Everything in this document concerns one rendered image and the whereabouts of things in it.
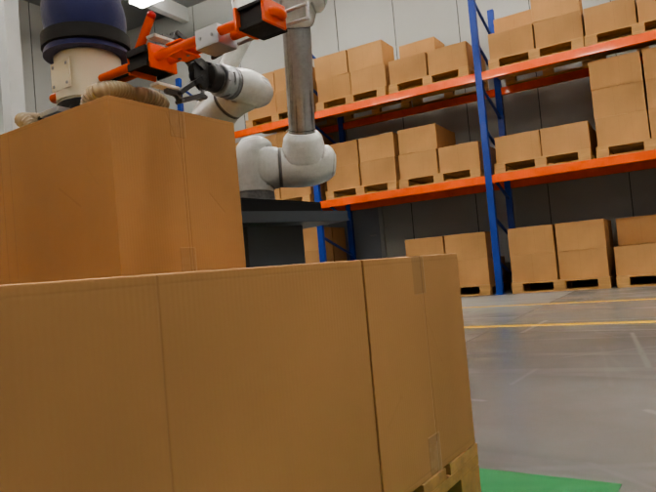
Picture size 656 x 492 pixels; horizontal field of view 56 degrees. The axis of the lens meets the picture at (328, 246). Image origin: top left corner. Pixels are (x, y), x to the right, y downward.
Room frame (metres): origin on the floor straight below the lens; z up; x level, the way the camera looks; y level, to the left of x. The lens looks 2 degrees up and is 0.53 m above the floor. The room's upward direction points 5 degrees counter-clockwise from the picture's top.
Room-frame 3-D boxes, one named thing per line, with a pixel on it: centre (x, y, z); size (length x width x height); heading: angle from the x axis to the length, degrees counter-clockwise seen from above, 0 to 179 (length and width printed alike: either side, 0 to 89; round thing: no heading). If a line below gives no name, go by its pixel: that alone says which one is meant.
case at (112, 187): (1.63, 0.58, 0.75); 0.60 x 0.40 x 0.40; 57
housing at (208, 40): (1.37, 0.21, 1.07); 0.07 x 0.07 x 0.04; 56
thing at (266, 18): (1.29, 0.10, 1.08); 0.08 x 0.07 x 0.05; 56
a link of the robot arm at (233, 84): (1.67, 0.25, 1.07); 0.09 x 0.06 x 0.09; 57
